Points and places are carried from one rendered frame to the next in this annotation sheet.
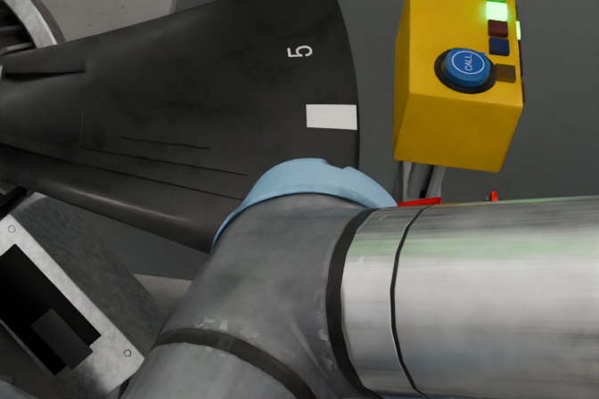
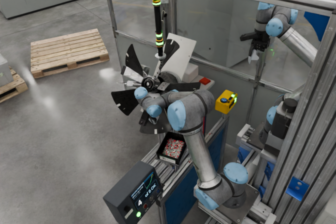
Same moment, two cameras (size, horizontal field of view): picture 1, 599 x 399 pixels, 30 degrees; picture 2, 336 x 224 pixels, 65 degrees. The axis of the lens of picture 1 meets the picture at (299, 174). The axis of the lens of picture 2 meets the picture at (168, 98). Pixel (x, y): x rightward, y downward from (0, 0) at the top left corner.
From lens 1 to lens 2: 1.16 m
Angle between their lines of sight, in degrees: 30
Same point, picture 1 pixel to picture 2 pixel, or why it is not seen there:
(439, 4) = (226, 93)
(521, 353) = (173, 98)
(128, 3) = (202, 87)
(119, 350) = not seen: hidden behind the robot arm
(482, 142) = (224, 109)
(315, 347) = (167, 98)
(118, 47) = (179, 84)
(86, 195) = not seen: hidden behind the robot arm
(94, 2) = not seen: hidden behind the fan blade
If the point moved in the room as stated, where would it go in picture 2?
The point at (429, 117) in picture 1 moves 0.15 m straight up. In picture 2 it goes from (218, 104) to (219, 88)
